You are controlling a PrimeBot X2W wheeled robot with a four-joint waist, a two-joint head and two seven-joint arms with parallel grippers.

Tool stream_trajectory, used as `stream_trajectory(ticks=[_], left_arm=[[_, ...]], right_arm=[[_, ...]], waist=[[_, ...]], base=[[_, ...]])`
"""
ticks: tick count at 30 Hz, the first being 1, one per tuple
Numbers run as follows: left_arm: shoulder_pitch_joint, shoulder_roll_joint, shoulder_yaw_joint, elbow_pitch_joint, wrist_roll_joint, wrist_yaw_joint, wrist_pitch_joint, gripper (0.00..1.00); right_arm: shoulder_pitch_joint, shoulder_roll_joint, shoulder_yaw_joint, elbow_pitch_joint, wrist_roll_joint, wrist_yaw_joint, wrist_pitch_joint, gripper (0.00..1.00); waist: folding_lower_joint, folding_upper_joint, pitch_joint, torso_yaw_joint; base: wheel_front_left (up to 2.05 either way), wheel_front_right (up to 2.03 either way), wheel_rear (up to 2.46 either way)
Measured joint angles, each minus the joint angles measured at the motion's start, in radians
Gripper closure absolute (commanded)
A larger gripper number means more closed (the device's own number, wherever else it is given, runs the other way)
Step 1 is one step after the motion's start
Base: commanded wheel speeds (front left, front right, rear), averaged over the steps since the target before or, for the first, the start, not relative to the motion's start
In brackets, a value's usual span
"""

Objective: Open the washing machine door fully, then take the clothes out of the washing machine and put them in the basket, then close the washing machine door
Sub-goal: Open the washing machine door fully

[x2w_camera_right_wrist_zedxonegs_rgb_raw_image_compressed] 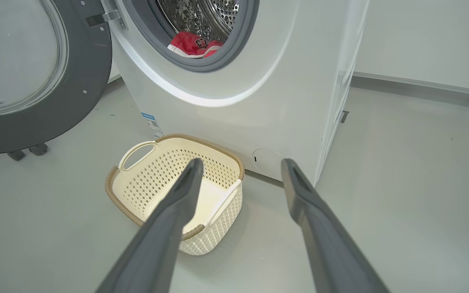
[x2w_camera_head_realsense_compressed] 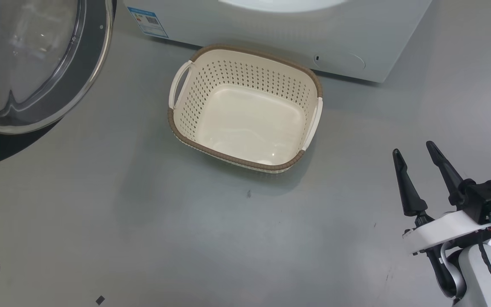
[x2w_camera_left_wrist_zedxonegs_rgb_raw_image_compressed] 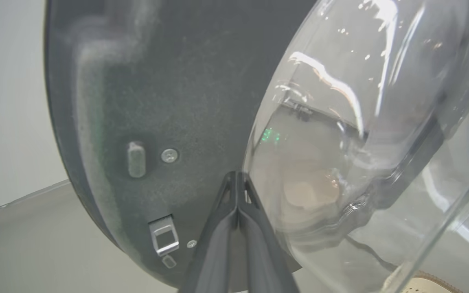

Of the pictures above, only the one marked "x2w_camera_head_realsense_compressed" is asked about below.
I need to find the blue energy label sticker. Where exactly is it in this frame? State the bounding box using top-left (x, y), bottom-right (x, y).
top-left (127, 6), bottom-right (169, 39)

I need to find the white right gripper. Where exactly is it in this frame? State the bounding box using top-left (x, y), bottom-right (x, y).
top-left (393, 141), bottom-right (491, 256)

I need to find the round glass washing machine door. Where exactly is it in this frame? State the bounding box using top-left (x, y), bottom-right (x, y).
top-left (0, 0), bottom-right (117, 170)

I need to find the cream perforated laundry basket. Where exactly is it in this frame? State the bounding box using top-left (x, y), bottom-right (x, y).
top-left (168, 44), bottom-right (324, 174)

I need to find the white washing machine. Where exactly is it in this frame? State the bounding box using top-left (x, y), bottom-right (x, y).
top-left (122, 0), bottom-right (433, 83)

